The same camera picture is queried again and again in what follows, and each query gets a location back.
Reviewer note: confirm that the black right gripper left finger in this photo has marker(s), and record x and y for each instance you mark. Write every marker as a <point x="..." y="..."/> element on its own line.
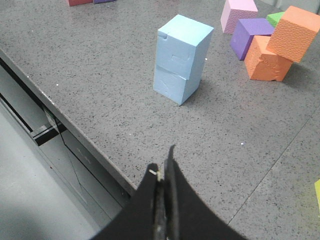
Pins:
<point x="136" y="220"/>

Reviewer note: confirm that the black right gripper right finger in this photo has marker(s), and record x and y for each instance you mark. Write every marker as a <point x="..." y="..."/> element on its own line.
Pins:
<point x="187" y="216"/>

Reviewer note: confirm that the smooth light blue foam block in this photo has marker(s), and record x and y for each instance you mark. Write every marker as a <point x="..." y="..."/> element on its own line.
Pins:
<point x="177" y="79"/>

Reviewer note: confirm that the textured light blue foam block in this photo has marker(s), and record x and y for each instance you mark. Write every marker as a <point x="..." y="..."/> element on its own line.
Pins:
<point x="179" y="45"/>

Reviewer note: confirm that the yellow foam block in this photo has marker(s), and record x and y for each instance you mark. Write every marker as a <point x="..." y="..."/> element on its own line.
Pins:
<point x="317" y="191"/>

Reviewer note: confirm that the lower orange foam block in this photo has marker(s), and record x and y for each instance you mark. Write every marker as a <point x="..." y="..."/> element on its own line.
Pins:
<point x="264" y="65"/>

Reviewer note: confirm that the orange foam block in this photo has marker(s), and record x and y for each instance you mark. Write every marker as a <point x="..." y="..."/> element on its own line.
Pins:
<point x="264" y="65"/>
<point x="294" y="33"/>

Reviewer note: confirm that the purple foam block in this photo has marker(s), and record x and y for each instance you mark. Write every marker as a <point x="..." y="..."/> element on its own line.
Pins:
<point x="102" y="1"/>
<point x="244" y="33"/>

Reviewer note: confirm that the upper orange foam block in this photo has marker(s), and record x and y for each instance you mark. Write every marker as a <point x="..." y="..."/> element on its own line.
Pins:
<point x="294" y="33"/>

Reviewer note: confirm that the pink foam block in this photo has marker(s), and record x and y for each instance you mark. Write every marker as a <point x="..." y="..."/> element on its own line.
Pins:
<point x="234" y="10"/>

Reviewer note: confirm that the green foam block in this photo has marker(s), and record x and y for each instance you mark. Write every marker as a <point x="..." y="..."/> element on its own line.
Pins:
<point x="274" y="18"/>

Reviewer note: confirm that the red foam block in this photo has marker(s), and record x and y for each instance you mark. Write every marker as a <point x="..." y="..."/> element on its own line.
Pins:
<point x="72" y="3"/>

